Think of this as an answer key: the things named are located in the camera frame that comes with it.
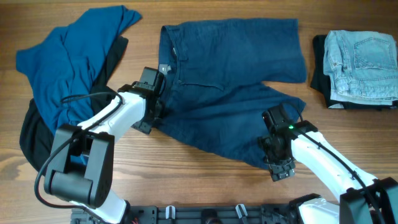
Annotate navy blue shorts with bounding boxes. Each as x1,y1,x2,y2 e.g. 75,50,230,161
155,18,307,169

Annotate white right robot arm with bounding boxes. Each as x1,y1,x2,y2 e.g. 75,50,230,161
258,105,397,223

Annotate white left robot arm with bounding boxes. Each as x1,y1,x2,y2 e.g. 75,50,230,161
36,67,166,223

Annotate black folded garment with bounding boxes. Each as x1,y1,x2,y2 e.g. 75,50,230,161
310,35,397,111

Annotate teal blue t-shirt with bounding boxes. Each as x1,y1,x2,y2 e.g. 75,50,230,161
16,6,142,135

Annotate light blue denim jeans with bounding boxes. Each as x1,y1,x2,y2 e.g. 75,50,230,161
323,30,397,106

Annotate black garment under t-shirt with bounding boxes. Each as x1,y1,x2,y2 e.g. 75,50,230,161
19,36,128,170

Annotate black camera cable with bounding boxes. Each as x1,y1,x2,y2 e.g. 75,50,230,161
281,101,379,224

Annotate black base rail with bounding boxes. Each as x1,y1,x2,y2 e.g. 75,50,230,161
70,203,293,224

